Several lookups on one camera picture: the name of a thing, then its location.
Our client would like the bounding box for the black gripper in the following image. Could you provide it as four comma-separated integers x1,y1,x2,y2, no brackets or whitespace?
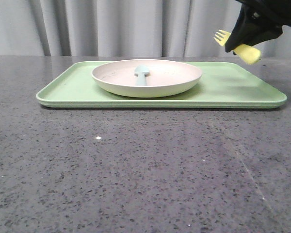
225,0,291,52

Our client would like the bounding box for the yellow fork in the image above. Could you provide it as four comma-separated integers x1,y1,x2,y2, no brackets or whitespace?
213,30,261,65

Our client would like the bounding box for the cream round plate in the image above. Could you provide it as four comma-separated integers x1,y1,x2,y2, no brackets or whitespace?
92,59,203,98

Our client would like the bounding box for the light blue spoon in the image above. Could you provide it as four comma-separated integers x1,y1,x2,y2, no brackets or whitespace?
134,65,150,86

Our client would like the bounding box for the light green tray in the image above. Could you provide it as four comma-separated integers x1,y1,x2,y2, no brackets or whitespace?
36,61,287,109

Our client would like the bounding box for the grey curtain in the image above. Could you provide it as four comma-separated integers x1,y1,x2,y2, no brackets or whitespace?
0,0,291,58

